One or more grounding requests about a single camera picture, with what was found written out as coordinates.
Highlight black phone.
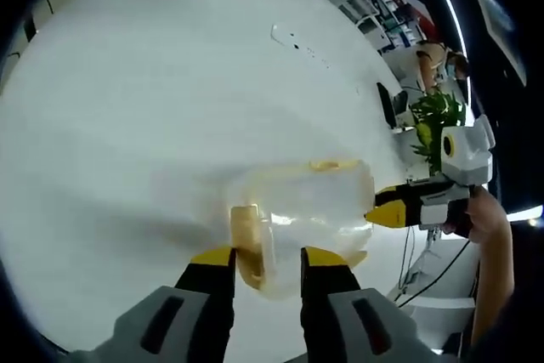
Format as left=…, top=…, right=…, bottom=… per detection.
left=377, top=82, right=397, bottom=130

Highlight green potted plant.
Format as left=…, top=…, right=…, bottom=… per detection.
left=409, top=90, right=465, bottom=173

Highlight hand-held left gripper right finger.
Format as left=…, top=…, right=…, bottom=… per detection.
left=298, top=246, right=444, bottom=363

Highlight long ceiling light strip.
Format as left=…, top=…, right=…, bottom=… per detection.
left=417, top=0, right=473, bottom=120

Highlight shelves with white boxes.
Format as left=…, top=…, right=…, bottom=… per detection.
left=330, top=0, right=431, bottom=54

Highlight black cable on table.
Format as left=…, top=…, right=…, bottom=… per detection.
left=397, top=226, right=473, bottom=309

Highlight person's right hand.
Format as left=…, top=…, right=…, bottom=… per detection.
left=441, top=186, right=513, bottom=249

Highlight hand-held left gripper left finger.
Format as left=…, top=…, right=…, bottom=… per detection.
left=105, top=246, right=237, bottom=363

